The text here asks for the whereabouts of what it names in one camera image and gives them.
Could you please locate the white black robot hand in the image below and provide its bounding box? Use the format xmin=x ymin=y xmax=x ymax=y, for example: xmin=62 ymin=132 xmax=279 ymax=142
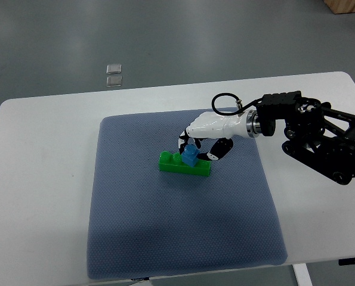
xmin=178 ymin=111 xmax=255 ymax=161

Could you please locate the small blue toy block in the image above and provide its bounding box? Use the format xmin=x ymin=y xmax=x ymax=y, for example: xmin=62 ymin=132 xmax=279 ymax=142
xmin=181 ymin=144 xmax=199 ymax=167

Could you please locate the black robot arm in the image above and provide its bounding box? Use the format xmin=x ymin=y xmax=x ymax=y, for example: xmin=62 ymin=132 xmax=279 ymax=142
xmin=250 ymin=91 xmax=355 ymax=185

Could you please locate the long green toy block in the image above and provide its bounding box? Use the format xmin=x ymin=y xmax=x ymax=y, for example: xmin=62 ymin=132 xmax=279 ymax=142
xmin=158 ymin=151 xmax=211 ymax=176

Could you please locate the lower metal floor plate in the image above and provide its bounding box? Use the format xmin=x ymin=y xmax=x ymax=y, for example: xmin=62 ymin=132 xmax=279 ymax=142
xmin=106 ymin=75 xmax=122 ymax=87

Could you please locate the metal floor plate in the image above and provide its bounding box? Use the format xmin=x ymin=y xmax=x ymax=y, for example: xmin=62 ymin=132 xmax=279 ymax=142
xmin=106 ymin=75 xmax=122 ymax=87
xmin=106 ymin=64 xmax=122 ymax=74

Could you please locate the upper metal floor plate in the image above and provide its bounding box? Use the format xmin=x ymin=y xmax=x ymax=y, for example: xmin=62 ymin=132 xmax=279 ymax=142
xmin=106 ymin=64 xmax=122 ymax=74

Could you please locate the blue-grey textured mat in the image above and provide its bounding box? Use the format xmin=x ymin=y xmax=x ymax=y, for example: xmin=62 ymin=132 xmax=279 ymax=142
xmin=87 ymin=110 xmax=287 ymax=279

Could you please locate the wooden box corner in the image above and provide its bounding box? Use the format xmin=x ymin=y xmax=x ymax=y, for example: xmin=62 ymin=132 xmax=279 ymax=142
xmin=324 ymin=0 xmax=355 ymax=14

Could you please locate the white table leg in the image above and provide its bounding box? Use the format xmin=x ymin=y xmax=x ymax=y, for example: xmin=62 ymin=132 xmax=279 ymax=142
xmin=292 ymin=263 xmax=313 ymax=286

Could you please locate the black table control panel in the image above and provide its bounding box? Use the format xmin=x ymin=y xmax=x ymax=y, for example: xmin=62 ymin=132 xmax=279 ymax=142
xmin=338 ymin=257 xmax=355 ymax=266

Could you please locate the black cable loop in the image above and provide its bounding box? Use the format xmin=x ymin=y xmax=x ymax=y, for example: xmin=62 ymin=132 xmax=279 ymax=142
xmin=211 ymin=93 xmax=263 ymax=116

